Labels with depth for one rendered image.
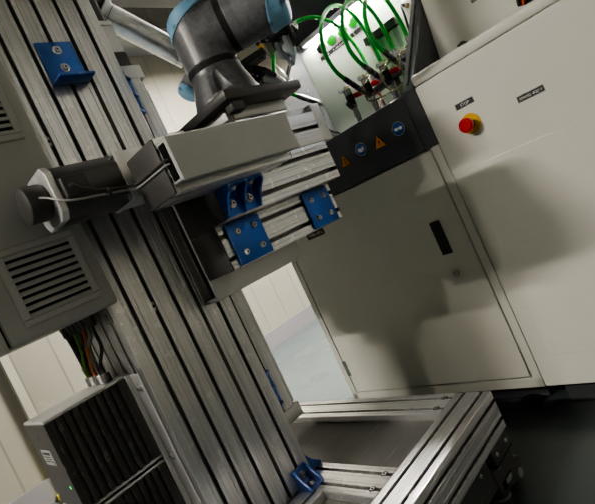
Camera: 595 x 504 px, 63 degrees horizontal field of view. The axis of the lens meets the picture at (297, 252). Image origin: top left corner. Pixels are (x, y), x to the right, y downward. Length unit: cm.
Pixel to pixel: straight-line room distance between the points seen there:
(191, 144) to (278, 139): 18
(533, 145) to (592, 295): 39
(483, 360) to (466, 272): 27
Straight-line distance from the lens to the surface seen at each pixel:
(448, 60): 135
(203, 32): 111
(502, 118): 132
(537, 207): 133
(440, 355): 161
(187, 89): 175
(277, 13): 110
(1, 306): 88
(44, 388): 301
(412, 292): 155
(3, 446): 297
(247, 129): 84
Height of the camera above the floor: 75
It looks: 3 degrees down
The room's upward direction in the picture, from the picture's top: 25 degrees counter-clockwise
